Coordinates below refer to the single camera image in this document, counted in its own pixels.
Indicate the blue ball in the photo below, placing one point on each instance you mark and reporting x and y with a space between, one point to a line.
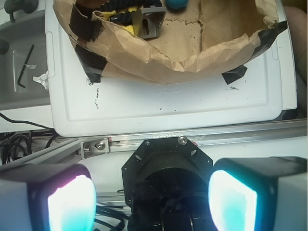
176 4

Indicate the yellow cloth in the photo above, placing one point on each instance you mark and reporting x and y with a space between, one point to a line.
122 17

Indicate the grey metal corner bracket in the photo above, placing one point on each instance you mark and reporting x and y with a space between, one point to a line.
147 22

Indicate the crumpled white paper scrap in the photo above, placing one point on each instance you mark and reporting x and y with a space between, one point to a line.
43 80

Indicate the grey storage bin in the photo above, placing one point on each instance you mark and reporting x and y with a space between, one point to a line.
18 31

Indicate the black hex key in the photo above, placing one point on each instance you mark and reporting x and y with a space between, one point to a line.
24 66

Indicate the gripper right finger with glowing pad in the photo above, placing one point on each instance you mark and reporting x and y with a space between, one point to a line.
259 194

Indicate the small aluminium corner bracket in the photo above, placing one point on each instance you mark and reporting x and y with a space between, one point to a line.
94 147

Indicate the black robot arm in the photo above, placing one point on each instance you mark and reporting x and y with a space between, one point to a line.
168 185

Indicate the aluminium frame rail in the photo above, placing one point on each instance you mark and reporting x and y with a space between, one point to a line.
274 138

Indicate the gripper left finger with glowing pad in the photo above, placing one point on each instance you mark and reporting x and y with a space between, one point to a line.
46 197

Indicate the brown paper bag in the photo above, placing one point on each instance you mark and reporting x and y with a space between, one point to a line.
206 38

